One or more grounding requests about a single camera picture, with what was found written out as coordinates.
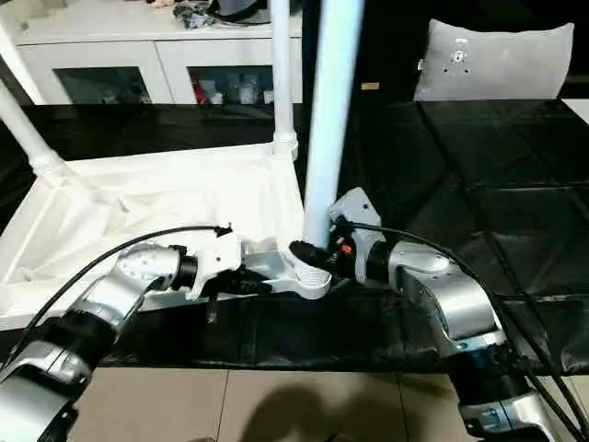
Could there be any white plastic table top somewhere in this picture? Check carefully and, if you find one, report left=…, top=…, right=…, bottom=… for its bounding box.
left=0, top=140, right=332, bottom=331

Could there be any white plastic table leg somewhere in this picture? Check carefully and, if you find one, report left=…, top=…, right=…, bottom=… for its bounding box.
left=294, top=0, right=367, bottom=287
left=270, top=0, right=299, bottom=160
left=0, top=82, right=66, bottom=186

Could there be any black work mat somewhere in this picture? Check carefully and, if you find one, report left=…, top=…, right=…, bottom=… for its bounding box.
left=0, top=99, right=589, bottom=374

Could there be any grey cushion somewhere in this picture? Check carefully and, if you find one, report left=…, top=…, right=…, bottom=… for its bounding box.
left=411, top=18, right=576, bottom=102

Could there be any grey round cooker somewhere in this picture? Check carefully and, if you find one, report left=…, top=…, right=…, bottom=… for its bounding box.
left=209, top=0, right=273, bottom=24

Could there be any white glass-door cabinet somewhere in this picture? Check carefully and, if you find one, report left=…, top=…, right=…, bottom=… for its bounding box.
left=0, top=0, right=305, bottom=107

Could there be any white flat board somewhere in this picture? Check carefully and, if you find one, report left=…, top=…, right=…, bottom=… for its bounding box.
left=560, top=97, right=589, bottom=125

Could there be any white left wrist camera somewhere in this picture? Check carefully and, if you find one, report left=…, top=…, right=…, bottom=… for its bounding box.
left=186, top=232, right=245, bottom=304

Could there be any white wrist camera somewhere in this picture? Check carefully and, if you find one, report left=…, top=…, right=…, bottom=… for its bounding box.
left=327, top=187, right=383, bottom=285
left=186, top=232, right=245, bottom=304

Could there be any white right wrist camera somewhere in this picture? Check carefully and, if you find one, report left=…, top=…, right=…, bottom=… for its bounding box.
left=327, top=187, right=383, bottom=285

